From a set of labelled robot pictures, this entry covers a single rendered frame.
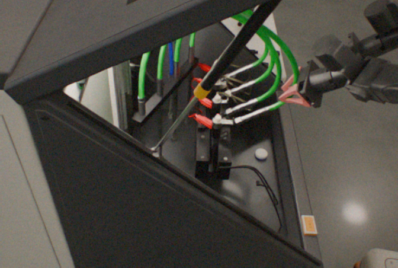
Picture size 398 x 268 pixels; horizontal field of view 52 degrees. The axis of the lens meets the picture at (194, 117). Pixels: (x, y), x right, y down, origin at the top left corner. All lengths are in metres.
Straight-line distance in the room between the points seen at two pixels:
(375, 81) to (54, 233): 0.70
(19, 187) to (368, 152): 2.27
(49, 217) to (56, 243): 0.10
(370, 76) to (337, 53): 0.08
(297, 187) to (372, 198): 1.38
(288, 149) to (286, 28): 2.50
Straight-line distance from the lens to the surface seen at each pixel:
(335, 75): 0.93
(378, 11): 1.04
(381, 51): 1.10
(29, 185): 0.78
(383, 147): 2.81
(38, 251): 0.98
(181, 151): 1.34
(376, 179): 2.61
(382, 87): 0.83
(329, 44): 0.88
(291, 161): 1.21
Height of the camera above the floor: 1.84
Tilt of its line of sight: 44 degrees down
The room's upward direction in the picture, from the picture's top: 5 degrees clockwise
